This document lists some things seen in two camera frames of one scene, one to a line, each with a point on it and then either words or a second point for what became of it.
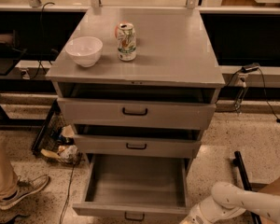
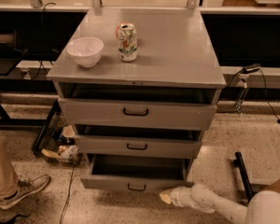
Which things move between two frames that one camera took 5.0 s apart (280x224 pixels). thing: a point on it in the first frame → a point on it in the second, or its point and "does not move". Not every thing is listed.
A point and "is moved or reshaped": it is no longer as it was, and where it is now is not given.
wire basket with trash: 55,138 does not move
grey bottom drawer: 136,185 is moved or reshaped
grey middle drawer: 137,146 does not move
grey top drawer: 138,113 does not move
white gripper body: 198,215 → 179,195
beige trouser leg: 4,180 does not move
